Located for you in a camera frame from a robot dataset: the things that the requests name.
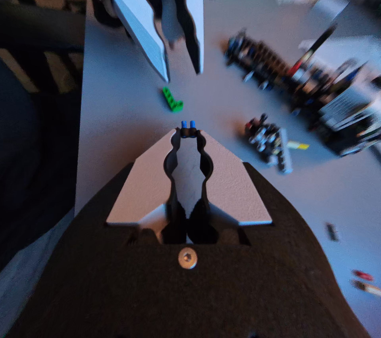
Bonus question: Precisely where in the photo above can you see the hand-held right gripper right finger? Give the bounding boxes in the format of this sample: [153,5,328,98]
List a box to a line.
[196,130,273,225]

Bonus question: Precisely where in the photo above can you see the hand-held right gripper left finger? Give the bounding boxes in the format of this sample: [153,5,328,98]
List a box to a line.
[106,128,183,234]

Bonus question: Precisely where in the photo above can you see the black lego connector blue pins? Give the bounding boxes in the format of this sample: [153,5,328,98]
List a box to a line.
[179,120,197,139]

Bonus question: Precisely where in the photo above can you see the green lego beam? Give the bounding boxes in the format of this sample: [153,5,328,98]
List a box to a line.
[162,87,184,113]

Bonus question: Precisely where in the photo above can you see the small black lego assembly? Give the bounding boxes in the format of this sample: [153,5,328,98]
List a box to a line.
[244,113,293,174]

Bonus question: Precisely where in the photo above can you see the partly built lego truck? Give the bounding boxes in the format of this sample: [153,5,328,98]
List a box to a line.
[223,27,381,157]

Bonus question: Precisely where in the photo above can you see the tan lego axle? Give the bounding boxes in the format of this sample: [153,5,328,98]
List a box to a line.
[351,280,381,297]

